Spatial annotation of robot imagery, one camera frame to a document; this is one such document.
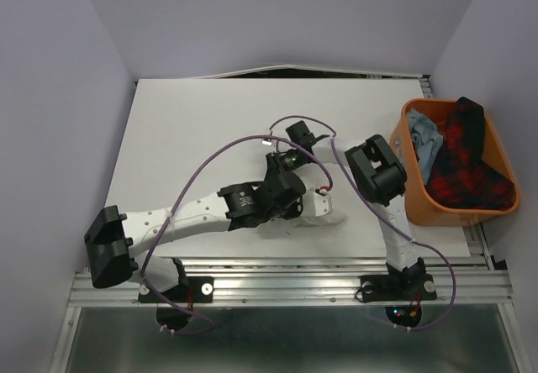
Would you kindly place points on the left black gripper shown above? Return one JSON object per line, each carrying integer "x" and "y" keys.
{"x": 296, "y": 209}

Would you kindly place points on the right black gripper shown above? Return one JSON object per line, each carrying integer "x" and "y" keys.
{"x": 274, "y": 165}

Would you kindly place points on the white skirt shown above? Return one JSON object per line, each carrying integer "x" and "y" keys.
{"x": 299, "y": 226}

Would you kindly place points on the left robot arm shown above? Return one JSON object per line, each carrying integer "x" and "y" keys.
{"x": 121, "y": 246}

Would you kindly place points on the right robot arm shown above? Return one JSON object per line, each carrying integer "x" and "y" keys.
{"x": 373, "y": 171}

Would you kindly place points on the orange plastic basket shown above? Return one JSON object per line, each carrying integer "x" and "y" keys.
{"x": 421, "y": 209}

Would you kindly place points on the light blue skirt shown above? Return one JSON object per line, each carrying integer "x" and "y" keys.
{"x": 426, "y": 138}

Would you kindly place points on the red black plaid skirt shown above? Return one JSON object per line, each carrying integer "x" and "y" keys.
{"x": 459, "y": 177}

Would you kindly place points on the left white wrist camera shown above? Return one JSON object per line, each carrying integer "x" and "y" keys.
{"x": 316, "y": 203}

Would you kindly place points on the aluminium frame rail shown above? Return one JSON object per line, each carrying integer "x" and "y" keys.
{"x": 326, "y": 282}

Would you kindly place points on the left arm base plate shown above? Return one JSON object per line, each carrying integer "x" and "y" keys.
{"x": 198, "y": 289}

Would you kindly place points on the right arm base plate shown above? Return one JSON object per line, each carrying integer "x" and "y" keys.
{"x": 390, "y": 288}

